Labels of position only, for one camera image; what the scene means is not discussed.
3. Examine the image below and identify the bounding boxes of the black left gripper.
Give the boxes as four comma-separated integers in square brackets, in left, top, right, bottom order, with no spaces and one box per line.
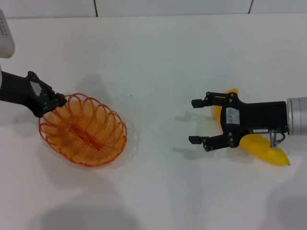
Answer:
[0,70,68,118]

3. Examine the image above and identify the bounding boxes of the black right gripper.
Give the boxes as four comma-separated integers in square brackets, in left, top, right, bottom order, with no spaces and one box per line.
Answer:
[188,91,288,153]

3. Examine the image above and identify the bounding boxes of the orange wire basket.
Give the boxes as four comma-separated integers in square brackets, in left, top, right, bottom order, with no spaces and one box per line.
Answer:
[38,92,128,167]

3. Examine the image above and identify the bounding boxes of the yellow banana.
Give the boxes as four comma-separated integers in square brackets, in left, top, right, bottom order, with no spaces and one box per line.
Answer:
[210,88,291,167]

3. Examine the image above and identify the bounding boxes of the right gripper connector cable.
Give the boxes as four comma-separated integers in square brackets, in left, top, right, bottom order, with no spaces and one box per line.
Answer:
[269,130,286,149]

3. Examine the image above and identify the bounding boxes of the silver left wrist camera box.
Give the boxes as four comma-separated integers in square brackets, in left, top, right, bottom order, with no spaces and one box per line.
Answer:
[0,9,16,59]

